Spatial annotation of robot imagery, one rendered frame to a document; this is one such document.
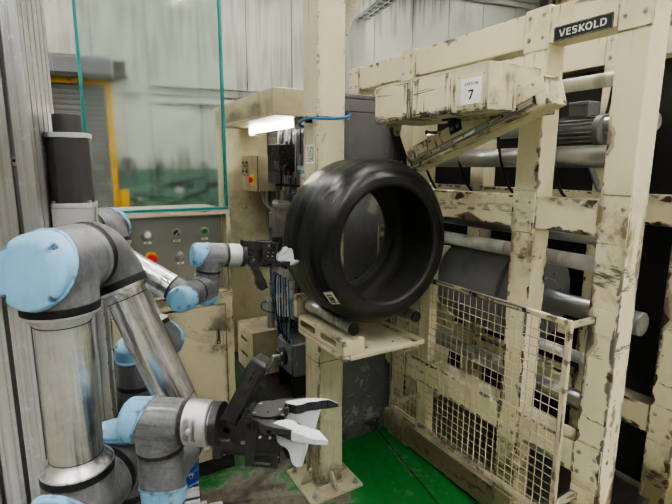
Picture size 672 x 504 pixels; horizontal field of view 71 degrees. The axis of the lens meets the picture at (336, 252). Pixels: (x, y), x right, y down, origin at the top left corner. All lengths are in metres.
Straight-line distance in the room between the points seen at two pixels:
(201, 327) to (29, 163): 1.29
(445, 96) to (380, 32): 10.50
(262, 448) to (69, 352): 0.34
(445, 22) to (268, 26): 4.45
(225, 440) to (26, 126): 0.71
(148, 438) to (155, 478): 0.07
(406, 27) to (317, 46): 10.60
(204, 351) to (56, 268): 1.52
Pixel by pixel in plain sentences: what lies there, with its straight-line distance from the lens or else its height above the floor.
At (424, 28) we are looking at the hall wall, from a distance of 12.78.
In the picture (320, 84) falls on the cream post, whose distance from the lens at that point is 1.94.
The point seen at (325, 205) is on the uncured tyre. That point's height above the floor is 1.34.
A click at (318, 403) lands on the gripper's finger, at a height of 1.06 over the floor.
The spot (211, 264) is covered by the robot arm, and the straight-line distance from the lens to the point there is 1.48.
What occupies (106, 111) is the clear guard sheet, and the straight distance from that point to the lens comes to 2.08.
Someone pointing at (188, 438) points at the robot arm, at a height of 1.04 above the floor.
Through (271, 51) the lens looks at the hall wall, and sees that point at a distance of 11.23.
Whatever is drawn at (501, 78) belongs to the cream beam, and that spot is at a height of 1.73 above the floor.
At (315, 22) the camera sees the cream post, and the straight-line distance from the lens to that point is 2.00.
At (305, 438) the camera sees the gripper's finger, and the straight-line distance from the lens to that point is 0.74.
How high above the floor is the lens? 1.46
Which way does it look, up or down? 10 degrees down
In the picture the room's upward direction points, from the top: straight up
